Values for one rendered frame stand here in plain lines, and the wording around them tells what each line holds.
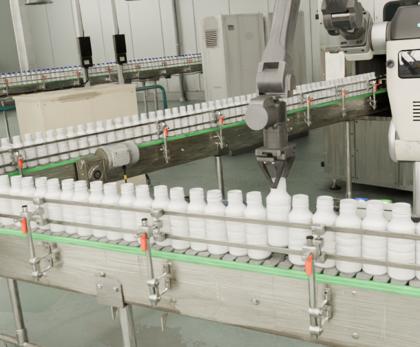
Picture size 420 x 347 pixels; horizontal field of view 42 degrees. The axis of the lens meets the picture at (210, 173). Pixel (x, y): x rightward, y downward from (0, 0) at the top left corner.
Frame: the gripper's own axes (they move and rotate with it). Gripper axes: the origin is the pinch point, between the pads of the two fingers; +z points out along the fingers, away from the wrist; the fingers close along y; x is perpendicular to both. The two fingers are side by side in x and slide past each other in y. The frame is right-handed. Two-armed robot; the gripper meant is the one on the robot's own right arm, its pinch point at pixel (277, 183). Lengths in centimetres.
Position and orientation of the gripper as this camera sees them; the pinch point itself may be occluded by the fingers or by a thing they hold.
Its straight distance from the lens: 133.5
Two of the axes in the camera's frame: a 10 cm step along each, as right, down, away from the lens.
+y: -5.0, 2.1, -8.4
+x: 8.6, 0.5, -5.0
